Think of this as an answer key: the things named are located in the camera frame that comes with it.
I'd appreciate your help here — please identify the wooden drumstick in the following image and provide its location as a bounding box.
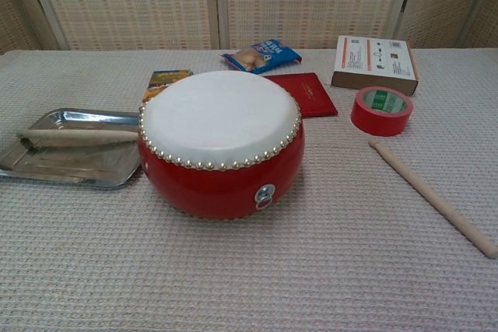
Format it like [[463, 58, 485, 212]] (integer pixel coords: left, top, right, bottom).
[[16, 128, 140, 150], [368, 140, 498, 260]]

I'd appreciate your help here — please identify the white woven tablecloth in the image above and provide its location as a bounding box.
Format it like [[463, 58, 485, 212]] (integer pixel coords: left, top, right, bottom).
[[0, 47, 498, 332]]

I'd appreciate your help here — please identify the red tape roll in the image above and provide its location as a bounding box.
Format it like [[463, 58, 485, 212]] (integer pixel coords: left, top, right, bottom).
[[350, 86, 414, 138]]

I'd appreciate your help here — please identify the white cardboard box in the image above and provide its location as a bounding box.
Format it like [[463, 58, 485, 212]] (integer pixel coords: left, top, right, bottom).
[[331, 34, 420, 96]]

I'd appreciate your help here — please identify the red certificate booklet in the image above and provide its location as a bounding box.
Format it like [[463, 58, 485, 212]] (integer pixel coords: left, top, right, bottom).
[[265, 72, 338, 119]]

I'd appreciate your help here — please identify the yellow and blue snack box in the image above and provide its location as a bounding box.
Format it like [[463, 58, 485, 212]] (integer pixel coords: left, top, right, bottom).
[[142, 69, 195, 104]]

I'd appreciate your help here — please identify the silver metal tray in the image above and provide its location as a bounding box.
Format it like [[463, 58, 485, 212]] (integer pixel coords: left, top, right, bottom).
[[0, 108, 142, 190]]

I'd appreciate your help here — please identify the blue snack packet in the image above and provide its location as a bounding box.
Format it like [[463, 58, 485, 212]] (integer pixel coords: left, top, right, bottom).
[[219, 38, 303, 75]]

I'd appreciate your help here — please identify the red drum with white skin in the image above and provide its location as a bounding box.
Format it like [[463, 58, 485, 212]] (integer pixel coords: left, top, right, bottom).
[[137, 70, 305, 220]]

